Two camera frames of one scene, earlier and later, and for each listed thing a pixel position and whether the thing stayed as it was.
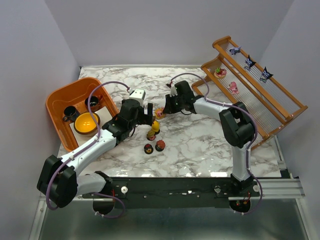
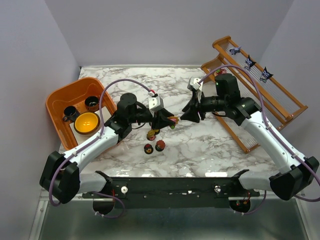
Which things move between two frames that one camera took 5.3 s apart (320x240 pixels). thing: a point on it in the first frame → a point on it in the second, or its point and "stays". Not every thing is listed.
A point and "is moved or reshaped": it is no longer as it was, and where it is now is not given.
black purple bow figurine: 249,63 stays
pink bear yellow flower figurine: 159,113 is moved or reshaped
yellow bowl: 84,123 stays
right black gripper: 172,103 → 196,106
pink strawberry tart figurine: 220,73 stays
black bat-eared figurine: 265,75 stays
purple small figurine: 234,50 stays
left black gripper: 145,114 → 157,117
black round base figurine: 148,149 stays
